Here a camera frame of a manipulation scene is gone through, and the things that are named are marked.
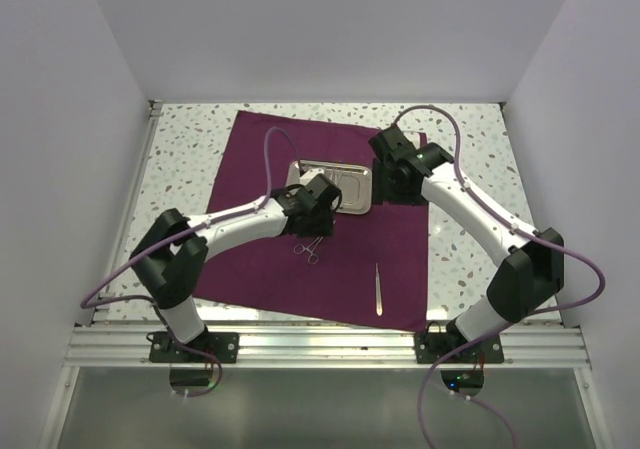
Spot aluminium front rail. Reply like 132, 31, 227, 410
63, 323, 590, 369

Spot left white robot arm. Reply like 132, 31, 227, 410
129, 173, 342, 362

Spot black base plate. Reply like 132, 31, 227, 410
413, 331, 505, 365
146, 331, 240, 364

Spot steel instrument tray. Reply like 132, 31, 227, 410
285, 160, 373, 216

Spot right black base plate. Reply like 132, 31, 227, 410
413, 331, 505, 365

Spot aluminium rail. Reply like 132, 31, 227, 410
63, 323, 590, 369
79, 100, 166, 327

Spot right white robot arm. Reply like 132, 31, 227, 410
369, 125, 564, 362

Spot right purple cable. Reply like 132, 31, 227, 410
392, 103, 607, 449

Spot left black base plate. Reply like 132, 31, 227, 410
146, 331, 240, 364

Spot aluminium left rail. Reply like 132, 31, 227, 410
79, 100, 166, 327

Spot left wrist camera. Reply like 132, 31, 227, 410
299, 167, 324, 185

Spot steel hemostat forceps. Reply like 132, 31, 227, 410
293, 236, 324, 266

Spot purple surgical cloth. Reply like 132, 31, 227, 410
194, 111, 429, 332

